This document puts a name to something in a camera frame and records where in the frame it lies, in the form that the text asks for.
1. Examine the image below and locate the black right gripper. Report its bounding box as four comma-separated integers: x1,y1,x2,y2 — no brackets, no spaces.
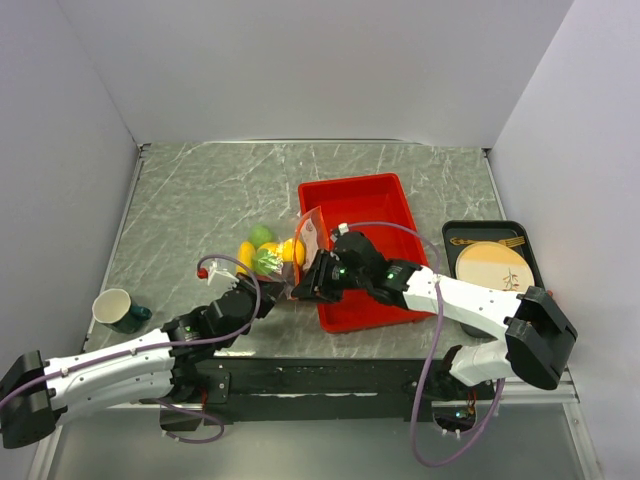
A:
290,248,370,304

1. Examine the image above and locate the yellow pear toy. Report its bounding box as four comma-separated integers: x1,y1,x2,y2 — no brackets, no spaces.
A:
280,238,306,266

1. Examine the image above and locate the green lettuce toy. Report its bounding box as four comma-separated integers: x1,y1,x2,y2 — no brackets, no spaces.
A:
252,249,283,276

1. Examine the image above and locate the yellow corn toy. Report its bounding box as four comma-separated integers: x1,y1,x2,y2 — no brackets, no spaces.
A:
236,241,256,275

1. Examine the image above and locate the clear zip bag orange zipper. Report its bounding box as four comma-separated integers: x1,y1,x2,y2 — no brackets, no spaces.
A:
236,206,330,300

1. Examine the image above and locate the green bumpy fruit toy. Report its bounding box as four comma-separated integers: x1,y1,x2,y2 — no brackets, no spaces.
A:
248,224,275,249

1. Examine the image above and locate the dark red fruit toy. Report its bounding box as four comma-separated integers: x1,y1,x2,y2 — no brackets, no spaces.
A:
280,262,300,287

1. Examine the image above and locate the yellow lemon toy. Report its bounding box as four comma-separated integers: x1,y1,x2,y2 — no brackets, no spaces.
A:
256,242,281,259

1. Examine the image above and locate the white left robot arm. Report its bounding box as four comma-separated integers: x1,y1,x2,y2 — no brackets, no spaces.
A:
1,277,284,449

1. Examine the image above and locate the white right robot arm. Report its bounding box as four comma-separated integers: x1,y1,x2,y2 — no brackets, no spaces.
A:
292,232,577,398

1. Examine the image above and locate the red plastic bin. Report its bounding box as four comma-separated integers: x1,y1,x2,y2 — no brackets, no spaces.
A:
298,173,431,334

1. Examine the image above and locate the dark green mug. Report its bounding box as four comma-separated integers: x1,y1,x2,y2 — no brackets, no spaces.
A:
92,288,152,334

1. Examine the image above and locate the golden spoon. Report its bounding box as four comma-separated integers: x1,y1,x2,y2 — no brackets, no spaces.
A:
449,237,478,246

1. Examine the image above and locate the black tray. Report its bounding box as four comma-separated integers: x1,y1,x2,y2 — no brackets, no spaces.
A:
441,219,546,339

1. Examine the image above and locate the beige decorated plate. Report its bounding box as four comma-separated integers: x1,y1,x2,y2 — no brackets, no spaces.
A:
455,241,535,293

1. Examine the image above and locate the golden fork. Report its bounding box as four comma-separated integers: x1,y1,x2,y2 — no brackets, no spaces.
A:
498,236,526,248

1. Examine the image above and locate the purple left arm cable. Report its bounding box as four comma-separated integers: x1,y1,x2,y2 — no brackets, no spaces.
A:
0,253,262,445

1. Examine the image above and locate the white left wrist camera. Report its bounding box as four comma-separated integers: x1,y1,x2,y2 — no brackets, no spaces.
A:
196,258,237,290

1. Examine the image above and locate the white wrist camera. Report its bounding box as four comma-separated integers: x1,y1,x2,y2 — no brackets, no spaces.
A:
330,223,350,241
196,258,237,290

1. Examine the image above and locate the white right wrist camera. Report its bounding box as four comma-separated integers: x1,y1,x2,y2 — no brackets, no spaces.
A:
330,223,350,241

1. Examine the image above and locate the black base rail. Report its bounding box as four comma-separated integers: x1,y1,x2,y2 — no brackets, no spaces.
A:
139,354,556,426

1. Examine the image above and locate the aluminium extrusion rail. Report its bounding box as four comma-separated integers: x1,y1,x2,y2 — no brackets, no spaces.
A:
432,369,579,407

